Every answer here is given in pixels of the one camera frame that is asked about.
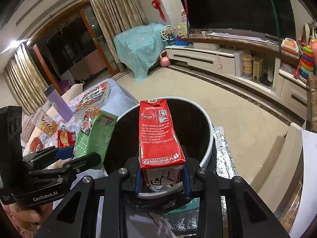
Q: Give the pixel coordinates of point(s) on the person's left hand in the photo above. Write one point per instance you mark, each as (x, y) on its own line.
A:
(26, 214)

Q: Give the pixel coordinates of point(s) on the white television cabinet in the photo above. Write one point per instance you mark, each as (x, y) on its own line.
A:
(205, 57)

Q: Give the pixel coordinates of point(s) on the wooden lattice box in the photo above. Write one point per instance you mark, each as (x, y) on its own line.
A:
(257, 69)

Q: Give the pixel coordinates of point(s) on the purple bottle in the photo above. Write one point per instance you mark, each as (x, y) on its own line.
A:
(58, 101)

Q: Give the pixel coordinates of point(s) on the white paper sheet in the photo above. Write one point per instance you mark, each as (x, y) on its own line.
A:
(308, 178)

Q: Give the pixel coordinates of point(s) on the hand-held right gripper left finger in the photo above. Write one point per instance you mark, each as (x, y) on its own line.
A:
(138, 182)

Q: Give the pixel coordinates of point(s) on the clear snack bag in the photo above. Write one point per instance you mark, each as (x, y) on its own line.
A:
(45, 122)

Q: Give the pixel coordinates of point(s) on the white rimmed trash bin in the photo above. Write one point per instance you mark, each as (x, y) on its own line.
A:
(195, 129)

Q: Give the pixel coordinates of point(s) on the blue toy base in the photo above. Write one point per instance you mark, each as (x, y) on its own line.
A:
(181, 42)

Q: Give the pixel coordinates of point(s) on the white flat box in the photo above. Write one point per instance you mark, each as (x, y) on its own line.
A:
(239, 63)

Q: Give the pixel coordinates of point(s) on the pastel toy basket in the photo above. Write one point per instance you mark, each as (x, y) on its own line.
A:
(182, 29)

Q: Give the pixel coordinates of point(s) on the beige patterned curtain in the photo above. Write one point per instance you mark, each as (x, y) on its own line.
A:
(116, 17)
(24, 79)

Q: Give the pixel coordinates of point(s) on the marble side table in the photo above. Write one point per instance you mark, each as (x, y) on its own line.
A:
(312, 99)

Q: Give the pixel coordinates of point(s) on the orange and white toy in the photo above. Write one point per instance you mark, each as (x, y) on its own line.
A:
(290, 45)

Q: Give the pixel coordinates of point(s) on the teal cloth covered furniture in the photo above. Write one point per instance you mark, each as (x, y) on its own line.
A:
(138, 47)

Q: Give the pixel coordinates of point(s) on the orange snack packet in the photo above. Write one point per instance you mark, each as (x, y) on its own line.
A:
(38, 145)

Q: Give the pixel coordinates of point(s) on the red milk carton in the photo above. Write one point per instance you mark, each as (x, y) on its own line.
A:
(158, 138)

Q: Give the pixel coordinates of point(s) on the children's book stack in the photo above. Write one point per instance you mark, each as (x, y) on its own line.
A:
(92, 96)

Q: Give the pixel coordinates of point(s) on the pink kettlebell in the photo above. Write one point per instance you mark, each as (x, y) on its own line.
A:
(164, 60)

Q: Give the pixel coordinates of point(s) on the green drink carton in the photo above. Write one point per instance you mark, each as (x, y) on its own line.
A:
(95, 138)

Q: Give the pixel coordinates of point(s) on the black flat television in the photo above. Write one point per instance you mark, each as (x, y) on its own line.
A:
(235, 5)

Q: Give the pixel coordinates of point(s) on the stacked yellow tubs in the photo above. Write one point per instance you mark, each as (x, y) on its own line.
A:
(246, 64)

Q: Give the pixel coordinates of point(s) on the wooden framed glass door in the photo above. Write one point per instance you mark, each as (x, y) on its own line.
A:
(71, 44)

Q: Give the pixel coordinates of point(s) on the striped handbag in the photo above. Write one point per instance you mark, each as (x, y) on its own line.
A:
(310, 33)

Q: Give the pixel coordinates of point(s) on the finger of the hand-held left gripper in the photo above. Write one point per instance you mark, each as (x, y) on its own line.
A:
(84, 162)
(64, 153)

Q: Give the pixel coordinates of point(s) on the silver foil mat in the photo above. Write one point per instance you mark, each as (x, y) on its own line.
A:
(224, 151)

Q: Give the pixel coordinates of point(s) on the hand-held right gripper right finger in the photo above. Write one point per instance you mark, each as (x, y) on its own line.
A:
(187, 182)

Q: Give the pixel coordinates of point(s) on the toy ferris wheel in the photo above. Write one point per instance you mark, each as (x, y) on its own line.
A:
(169, 33)

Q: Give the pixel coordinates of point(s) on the red snack packet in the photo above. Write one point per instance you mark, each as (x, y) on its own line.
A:
(66, 138)

